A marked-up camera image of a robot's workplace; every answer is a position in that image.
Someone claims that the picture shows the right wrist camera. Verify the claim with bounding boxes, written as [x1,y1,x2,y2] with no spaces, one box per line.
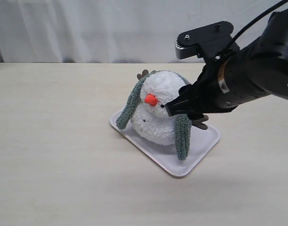
[175,21,234,61]

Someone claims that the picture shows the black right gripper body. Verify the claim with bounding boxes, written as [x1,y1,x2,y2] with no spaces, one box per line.
[178,60,238,120]

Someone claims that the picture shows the green fuzzy scarf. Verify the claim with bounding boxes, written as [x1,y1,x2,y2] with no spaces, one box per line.
[115,70,192,161]

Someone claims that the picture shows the white plastic tray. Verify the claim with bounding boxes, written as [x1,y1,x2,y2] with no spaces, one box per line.
[109,109,221,178]

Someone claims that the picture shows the white backdrop curtain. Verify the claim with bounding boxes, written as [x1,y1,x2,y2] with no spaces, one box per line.
[0,0,275,63]

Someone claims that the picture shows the white plush snowman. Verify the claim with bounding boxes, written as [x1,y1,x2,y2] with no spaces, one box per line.
[131,68,209,147]

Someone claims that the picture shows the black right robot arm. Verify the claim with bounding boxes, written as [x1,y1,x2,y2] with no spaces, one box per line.
[165,6,288,120]

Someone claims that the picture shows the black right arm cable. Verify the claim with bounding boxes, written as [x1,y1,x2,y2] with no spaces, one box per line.
[219,0,288,58]

